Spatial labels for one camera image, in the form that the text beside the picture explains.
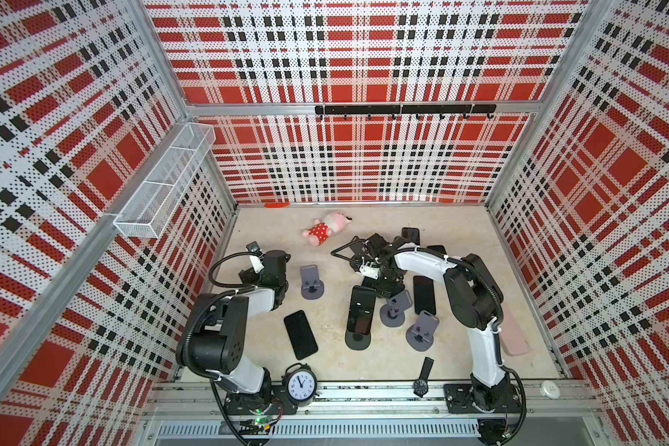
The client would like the black phone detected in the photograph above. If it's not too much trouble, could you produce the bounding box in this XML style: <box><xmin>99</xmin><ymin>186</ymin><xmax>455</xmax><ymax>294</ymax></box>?
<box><xmin>347</xmin><ymin>285</ymin><xmax>377</xmax><ymax>336</ymax></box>
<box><xmin>362</xmin><ymin>277</ymin><xmax>405</xmax><ymax>299</ymax></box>
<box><xmin>401</xmin><ymin>227</ymin><xmax>421</xmax><ymax>245</ymax></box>
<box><xmin>413</xmin><ymin>275</ymin><xmax>437</xmax><ymax>315</ymax></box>
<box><xmin>284</xmin><ymin>310</ymin><xmax>319</xmax><ymax>360</ymax></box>
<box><xmin>427</xmin><ymin>245</ymin><xmax>447</xmax><ymax>255</ymax></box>

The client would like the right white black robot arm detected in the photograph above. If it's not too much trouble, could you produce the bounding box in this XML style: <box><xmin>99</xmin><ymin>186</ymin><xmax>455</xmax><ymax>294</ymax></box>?
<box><xmin>331</xmin><ymin>237</ymin><xmax>527</xmax><ymax>414</ymax></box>

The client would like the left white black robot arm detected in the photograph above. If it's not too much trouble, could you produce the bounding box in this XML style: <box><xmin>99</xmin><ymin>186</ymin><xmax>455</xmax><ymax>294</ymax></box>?
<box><xmin>176</xmin><ymin>246</ymin><xmax>291</xmax><ymax>405</ymax></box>

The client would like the grey stand left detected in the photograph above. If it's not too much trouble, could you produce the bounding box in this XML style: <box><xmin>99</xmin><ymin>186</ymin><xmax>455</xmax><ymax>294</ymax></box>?
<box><xmin>300</xmin><ymin>265</ymin><xmax>324</xmax><ymax>300</ymax></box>

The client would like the grey stand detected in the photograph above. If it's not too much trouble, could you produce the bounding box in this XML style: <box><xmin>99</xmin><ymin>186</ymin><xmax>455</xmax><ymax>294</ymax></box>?
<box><xmin>300</xmin><ymin>265</ymin><xmax>324</xmax><ymax>300</ymax></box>
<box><xmin>380</xmin><ymin>290</ymin><xmax>413</xmax><ymax>328</ymax></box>
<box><xmin>405</xmin><ymin>310</ymin><xmax>440</xmax><ymax>352</ymax></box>

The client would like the grey stand centre middle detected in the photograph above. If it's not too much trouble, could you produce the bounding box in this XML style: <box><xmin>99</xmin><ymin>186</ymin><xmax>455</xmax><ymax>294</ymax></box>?
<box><xmin>380</xmin><ymin>290</ymin><xmax>413</xmax><ymax>328</ymax></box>

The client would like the dark stand centre front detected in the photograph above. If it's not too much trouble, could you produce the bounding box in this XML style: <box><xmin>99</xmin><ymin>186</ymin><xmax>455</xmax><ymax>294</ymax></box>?
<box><xmin>345</xmin><ymin>331</ymin><xmax>372</xmax><ymax>351</ymax></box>

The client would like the grey stand front right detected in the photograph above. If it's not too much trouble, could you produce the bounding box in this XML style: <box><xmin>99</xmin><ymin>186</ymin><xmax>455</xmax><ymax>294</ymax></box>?
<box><xmin>405</xmin><ymin>310</ymin><xmax>440</xmax><ymax>352</ymax></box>

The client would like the pink phone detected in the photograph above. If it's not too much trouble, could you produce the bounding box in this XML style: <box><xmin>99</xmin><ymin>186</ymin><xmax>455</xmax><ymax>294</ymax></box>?
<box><xmin>500</xmin><ymin>304</ymin><xmax>531</xmax><ymax>357</ymax></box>

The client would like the pink plush toy red dress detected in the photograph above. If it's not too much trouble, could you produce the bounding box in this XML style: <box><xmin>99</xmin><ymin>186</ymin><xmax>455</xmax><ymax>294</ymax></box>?
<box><xmin>302</xmin><ymin>212</ymin><xmax>352</xmax><ymax>246</ymax></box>

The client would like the red marker pen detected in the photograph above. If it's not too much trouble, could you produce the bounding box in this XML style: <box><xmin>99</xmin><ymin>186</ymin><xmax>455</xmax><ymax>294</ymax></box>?
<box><xmin>264</xmin><ymin>203</ymin><xmax>290</xmax><ymax>209</ymax></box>

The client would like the black alarm clock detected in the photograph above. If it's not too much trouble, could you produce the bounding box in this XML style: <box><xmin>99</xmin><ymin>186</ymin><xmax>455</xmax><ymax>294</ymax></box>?
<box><xmin>282</xmin><ymin>362</ymin><xmax>318</xmax><ymax>407</ymax></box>

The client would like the black wristwatch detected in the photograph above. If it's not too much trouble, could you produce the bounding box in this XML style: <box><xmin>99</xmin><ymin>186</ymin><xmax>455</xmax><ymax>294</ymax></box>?
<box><xmin>413</xmin><ymin>357</ymin><xmax>434</xmax><ymax>398</ymax></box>

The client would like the white round cap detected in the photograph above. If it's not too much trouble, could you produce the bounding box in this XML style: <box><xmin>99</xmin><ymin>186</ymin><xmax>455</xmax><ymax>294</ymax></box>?
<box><xmin>539</xmin><ymin>379</ymin><xmax>561</xmax><ymax>400</ymax></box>

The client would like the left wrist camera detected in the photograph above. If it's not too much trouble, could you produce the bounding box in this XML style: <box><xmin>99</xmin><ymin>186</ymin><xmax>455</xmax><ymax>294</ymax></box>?
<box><xmin>246</xmin><ymin>242</ymin><xmax>264</xmax><ymax>273</ymax></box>

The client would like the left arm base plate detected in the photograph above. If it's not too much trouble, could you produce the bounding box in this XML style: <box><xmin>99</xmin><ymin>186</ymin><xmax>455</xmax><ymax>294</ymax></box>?
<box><xmin>223</xmin><ymin>384</ymin><xmax>297</xmax><ymax>416</ymax></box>

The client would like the white wire mesh basket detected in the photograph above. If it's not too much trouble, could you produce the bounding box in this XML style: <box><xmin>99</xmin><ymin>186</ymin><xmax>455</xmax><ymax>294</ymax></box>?
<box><xmin>114</xmin><ymin>123</ymin><xmax>215</xmax><ymax>239</ymax></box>

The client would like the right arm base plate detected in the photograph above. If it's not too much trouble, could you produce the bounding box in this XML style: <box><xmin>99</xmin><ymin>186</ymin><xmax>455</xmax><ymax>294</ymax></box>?
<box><xmin>443</xmin><ymin>381</ymin><xmax>522</xmax><ymax>416</ymax></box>

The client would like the black hook rail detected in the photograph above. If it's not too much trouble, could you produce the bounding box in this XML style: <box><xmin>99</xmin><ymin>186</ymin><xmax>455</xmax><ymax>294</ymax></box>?
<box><xmin>314</xmin><ymin>103</ymin><xmax>497</xmax><ymax>118</ymax></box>

